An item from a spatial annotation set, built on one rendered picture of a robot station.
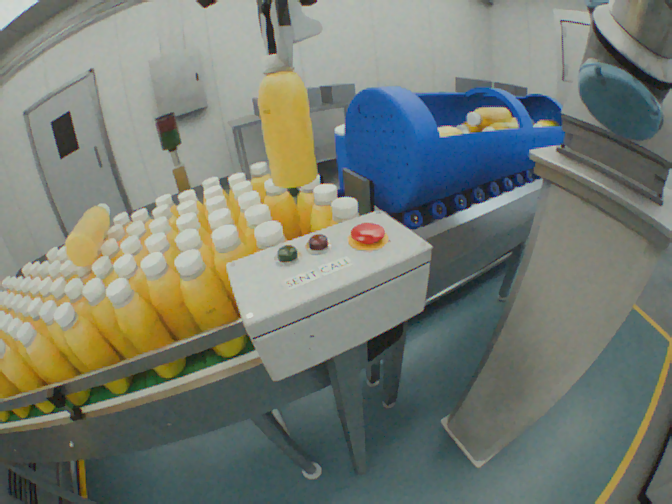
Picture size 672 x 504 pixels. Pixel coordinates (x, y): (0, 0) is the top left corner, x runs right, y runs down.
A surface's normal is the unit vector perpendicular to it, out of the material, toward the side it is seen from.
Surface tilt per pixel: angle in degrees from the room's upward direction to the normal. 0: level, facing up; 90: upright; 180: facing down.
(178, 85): 90
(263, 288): 0
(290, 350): 90
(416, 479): 0
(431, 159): 83
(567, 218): 90
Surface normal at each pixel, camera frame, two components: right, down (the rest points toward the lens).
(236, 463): -0.10, -0.81
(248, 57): 0.43, 0.49
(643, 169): -0.89, 0.33
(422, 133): 0.37, 0.10
